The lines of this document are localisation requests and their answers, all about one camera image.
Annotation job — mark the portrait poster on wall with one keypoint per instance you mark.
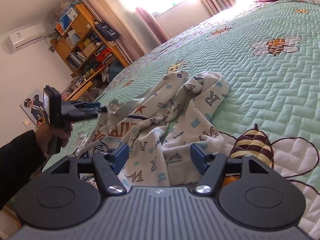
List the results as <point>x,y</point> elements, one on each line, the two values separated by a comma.
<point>33,107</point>

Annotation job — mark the wooden bookshelf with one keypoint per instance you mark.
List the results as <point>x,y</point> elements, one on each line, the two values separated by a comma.
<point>83,49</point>

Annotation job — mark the white air conditioner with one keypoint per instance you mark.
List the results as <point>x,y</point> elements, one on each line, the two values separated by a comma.
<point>25,37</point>

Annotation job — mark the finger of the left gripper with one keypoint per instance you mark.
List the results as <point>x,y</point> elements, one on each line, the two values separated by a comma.
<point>85,104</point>
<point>85,115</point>

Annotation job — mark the pink curtain left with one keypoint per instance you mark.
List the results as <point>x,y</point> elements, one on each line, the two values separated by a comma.
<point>138,30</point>

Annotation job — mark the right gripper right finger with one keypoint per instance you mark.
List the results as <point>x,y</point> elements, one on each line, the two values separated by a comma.
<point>211,166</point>

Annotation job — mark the green quilted bee bedspread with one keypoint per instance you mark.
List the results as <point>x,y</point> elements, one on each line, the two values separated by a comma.
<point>268,54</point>

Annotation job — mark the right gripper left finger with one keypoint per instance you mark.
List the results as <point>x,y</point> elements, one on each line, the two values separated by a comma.
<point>107,167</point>

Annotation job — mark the person's left hand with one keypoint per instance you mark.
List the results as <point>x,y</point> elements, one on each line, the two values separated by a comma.
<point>45,133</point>

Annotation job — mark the white letter-print shirt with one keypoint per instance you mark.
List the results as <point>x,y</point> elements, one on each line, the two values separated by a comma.
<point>159,128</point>

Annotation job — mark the left forearm black sleeve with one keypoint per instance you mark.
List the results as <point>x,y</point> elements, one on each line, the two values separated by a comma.
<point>20,158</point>

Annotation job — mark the dark blue hanging bag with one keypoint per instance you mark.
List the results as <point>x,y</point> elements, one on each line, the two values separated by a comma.
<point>107,32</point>

